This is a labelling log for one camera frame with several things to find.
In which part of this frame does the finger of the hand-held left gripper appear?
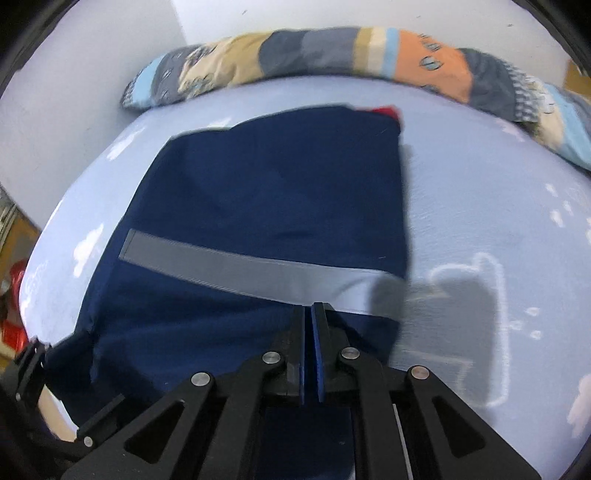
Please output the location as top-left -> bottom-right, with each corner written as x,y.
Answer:
15,340 -> 48,407
75,392 -> 126,449

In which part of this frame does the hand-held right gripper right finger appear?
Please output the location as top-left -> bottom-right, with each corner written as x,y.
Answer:
311,302 -> 542,480

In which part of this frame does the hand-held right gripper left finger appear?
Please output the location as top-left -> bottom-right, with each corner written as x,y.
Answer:
60,306 -> 307,480

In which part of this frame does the navy jacket with red collar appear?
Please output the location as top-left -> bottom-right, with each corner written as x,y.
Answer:
44,104 -> 414,480

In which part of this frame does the red plastic object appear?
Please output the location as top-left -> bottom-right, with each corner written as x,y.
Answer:
0,258 -> 32,352

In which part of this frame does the brown wooden furniture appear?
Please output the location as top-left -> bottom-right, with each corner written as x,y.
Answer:
0,185 -> 43,291

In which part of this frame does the rolled patchwork quilt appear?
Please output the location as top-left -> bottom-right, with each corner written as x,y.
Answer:
121,27 -> 591,174

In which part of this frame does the wooden headboard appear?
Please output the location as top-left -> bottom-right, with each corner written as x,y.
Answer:
562,60 -> 586,95

